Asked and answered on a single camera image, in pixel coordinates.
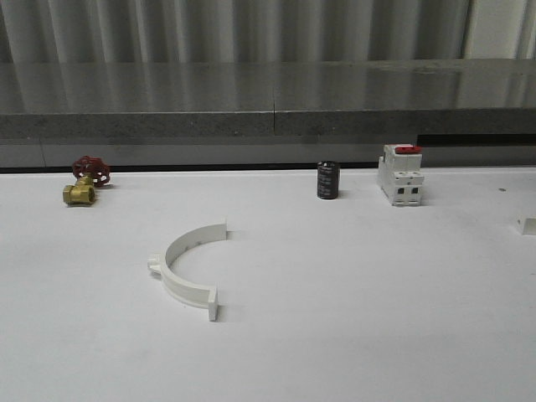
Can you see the black cylindrical capacitor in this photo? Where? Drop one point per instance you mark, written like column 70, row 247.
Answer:
column 328, row 176

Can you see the grey stone counter ledge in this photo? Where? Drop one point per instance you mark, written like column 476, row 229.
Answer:
column 432, row 102

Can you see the brass valve red handwheel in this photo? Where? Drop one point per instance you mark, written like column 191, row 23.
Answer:
column 90, row 173

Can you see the grey corrugated curtain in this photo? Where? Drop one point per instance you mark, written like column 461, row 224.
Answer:
column 264, row 31

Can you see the white circuit breaker red switch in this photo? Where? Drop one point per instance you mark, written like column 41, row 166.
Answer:
column 399, row 176

